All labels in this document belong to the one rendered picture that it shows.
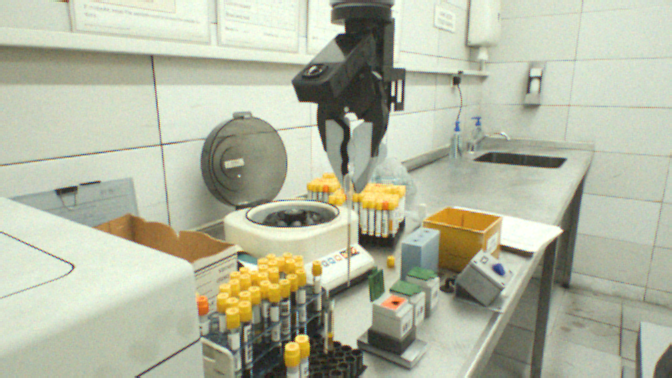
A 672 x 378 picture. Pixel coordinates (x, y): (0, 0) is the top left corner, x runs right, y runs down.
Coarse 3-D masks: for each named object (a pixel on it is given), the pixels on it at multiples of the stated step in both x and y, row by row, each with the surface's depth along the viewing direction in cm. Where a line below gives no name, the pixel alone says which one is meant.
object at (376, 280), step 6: (372, 270) 62; (378, 270) 63; (372, 276) 61; (378, 276) 63; (372, 282) 61; (378, 282) 63; (372, 288) 61; (378, 288) 63; (384, 288) 64; (372, 294) 61; (378, 294) 63; (372, 300) 61
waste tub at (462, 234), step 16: (448, 208) 101; (432, 224) 90; (448, 224) 102; (464, 224) 99; (480, 224) 97; (496, 224) 90; (448, 240) 88; (464, 240) 86; (480, 240) 84; (496, 240) 92; (448, 256) 89; (464, 256) 87; (496, 256) 94
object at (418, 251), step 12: (408, 240) 79; (420, 240) 79; (432, 240) 81; (408, 252) 78; (420, 252) 77; (432, 252) 82; (408, 264) 78; (420, 264) 77; (432, 264) 83; (444, 276) 86
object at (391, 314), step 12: (384, 300) 62; (396, 300) 62; (372, 312) 61; (384, 312) 60; (396, 312) 59; (408, 312) 61; (372, 324) 62; (384, 324) 61; (396, 324) 59; (408, 324) 61; (396, 336) 60
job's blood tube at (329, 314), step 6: (330, 300) 57; (330, 306) 56; (324, 312) 57; (330, 312) 57; (324, 318) 57; (330, 318) 57; (324, 324) 58; (330, 324) 57; (324, 330) 58; (330, 330) 57; (324, 336) 58; (330, 336) 57; (324, 342) 58; (330, 342) 58; (324, 348) 58; (330, 348) 58
